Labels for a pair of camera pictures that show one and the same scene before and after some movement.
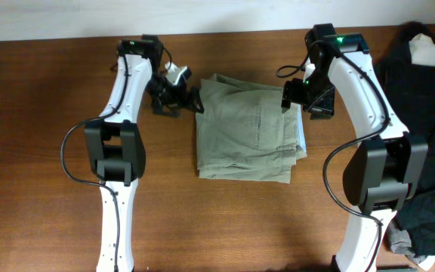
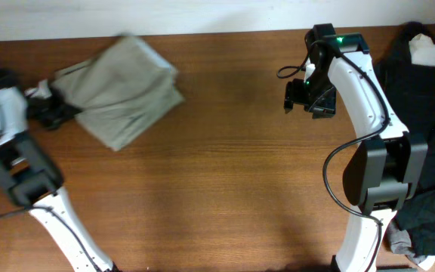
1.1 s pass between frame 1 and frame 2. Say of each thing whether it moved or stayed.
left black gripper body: moved
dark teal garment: stayed
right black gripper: stayed
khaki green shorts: moved
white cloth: stayed
